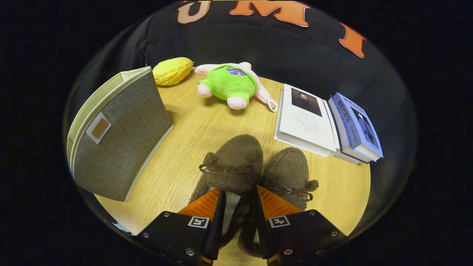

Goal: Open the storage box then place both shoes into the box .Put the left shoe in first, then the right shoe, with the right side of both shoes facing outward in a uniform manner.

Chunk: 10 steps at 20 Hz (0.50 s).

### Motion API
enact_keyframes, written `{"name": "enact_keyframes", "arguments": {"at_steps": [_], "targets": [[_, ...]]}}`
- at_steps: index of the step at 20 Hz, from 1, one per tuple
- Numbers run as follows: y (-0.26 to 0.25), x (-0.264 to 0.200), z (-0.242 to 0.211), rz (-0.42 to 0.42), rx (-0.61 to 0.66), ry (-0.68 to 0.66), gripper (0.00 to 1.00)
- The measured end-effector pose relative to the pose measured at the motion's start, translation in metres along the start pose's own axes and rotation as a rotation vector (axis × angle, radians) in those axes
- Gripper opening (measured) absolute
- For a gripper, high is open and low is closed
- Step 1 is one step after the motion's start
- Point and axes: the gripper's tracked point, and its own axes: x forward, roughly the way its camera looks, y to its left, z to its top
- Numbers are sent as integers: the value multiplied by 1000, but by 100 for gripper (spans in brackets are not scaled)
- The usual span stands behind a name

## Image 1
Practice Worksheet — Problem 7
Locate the grey fabric storage box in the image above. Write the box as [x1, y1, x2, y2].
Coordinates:
[67, 66, 175, 202]

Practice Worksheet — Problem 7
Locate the yellow plush toy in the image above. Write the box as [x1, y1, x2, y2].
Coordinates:
[153, 57, 194, 86]

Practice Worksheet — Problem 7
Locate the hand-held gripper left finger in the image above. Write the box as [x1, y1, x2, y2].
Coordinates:
[136, 188, 227, 266]

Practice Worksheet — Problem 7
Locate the brown fuzzy shoe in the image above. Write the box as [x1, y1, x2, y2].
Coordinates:
[259, 147, 319, 211]
[189, 134, 265, 259]

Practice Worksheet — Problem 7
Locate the pink and green plush toy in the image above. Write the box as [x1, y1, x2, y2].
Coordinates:
[195, 62, 278, 112]

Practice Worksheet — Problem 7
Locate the blue book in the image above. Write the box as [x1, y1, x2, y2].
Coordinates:
[328, 92, 384, 163]

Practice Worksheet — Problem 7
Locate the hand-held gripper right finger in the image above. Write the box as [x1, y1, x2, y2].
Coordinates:
[252, 185, 348, 266]

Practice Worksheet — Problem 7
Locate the white portrait book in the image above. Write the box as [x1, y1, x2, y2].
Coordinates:
[273, 83, 363, 165]

